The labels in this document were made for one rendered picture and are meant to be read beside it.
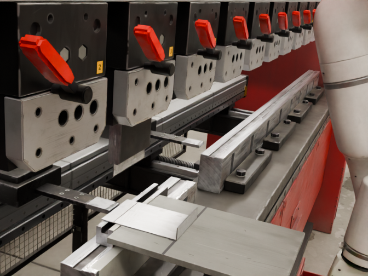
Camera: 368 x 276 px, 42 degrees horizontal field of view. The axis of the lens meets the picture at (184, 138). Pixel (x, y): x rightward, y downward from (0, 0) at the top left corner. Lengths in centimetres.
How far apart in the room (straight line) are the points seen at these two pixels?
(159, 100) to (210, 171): 50
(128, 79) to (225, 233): 30
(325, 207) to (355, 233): 210
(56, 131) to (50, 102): 3
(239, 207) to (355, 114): 42
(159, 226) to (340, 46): 42
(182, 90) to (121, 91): 20
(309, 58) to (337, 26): 199
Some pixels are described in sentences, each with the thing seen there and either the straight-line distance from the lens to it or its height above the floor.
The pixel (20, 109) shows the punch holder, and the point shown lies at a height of 124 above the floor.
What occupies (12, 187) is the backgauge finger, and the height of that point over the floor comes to 102.
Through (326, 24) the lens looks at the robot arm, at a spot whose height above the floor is 132.
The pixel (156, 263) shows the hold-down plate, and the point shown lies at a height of 90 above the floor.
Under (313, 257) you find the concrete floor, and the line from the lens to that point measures 282.
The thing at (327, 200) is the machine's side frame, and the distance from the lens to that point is 303.
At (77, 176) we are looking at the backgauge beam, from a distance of 109.
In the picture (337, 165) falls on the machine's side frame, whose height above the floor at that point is 44.
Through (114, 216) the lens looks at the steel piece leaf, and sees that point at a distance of 80.
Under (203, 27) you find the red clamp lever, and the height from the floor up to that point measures 131.
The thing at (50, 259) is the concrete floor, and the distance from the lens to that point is 258.
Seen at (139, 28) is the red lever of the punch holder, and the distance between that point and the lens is 60.
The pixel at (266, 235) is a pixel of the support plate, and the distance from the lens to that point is 79.
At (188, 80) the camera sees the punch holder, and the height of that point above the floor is 121.
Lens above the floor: 137
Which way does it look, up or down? 18 degrees down
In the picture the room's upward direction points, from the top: 5 degrees clockwise
